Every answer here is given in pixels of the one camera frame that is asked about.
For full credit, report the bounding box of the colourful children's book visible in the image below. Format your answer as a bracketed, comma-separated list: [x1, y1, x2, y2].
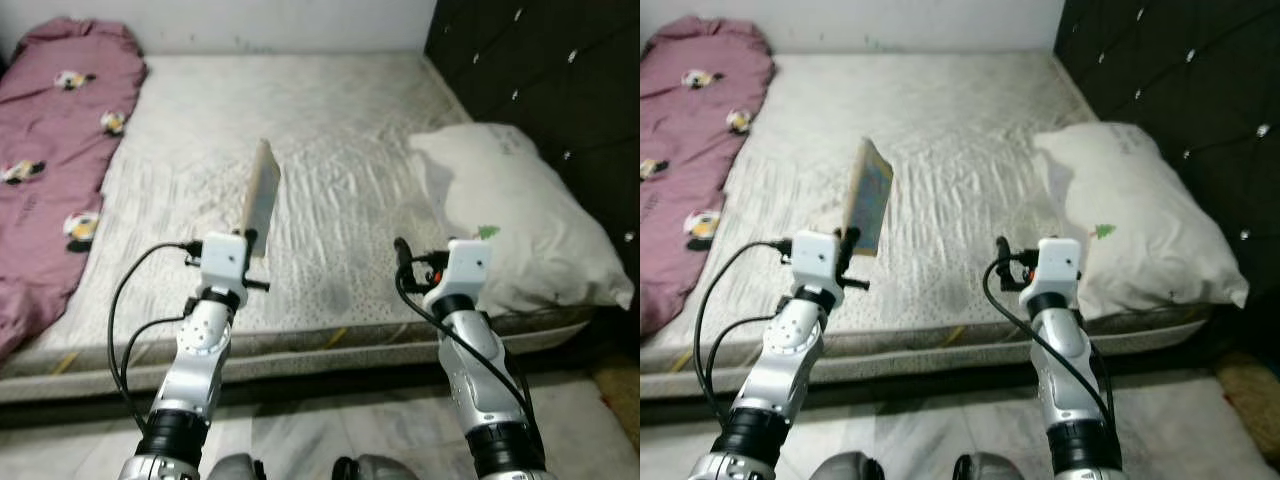
[240, 139, 282, 259]
[843, 138, 894, 256]

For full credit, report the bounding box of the white pillow with green tree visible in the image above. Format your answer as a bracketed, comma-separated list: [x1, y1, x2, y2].
[408, 123, 635, 316]
[1033, 122, 1251, 321]

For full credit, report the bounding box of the white quilted mattress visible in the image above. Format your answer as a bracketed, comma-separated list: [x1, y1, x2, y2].
[640, 52, 1216, 401]
[0, 52, 601, 404]

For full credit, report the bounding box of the grey left robot leg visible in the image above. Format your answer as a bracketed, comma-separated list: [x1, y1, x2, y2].
[205, 453, 266, 480]
[810, 452, 881, 480]

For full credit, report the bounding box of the grey robot leg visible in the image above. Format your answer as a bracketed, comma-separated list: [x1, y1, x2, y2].
[333, 455, 416, 480]
[810, 452, 881, 480]
[950, 453, 1026, 480]
[205, 453, 266, 480]

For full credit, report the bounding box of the purple blanket with duck print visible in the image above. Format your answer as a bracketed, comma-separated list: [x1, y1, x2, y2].
[640, 15, 776, 336]
[0, 18, 148, 361]

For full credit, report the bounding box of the grey right robot leg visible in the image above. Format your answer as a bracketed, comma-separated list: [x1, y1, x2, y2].
[333, 455, 416, 480]
[950, 453, 1026, 480]

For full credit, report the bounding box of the brown floor rug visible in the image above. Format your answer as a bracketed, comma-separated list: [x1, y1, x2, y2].
[590, 360, 641, 451]
[1215, 350, 1280, 436]

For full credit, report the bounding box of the black tufted headboard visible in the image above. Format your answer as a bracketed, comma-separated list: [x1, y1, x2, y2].
[424, 0, 641, 331]
[1053, 0, 1280, 351]

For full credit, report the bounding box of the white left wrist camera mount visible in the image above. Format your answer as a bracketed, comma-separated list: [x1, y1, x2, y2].
[200, 232, 251, 293]
[790, 230, 846, 291]

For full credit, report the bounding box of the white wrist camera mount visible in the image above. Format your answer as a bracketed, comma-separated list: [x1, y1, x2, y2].
[200, 232, 251, 293]
[1036, 237, 1084, 296]
[790, 230, 846, 291]
[445, 238, 493, 296]

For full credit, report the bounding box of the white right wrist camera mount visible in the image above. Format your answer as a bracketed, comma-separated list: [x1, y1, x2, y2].
[445, 238, 493, 296]
[1036, 237, 1084, 296]

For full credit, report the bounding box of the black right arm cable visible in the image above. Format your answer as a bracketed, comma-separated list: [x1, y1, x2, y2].
[982, 256, 1118, 426]
[393, 258, 543, 446]

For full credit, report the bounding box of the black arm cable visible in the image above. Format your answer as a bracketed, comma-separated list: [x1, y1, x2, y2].
[107, 240, 205, 436]
[694, 238, 794, 421]
[705, 315, 776, 401]
[982, 256, 1118, 426]
[120, 315, 186, 401]
[393, 258, 543, 446]

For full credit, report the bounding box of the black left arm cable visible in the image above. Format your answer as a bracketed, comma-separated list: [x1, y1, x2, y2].
[120, 315, 186, 401]
[694, 238, 794, 421]
[705, 315, 776, 401]
[107, 240, 205, 436]

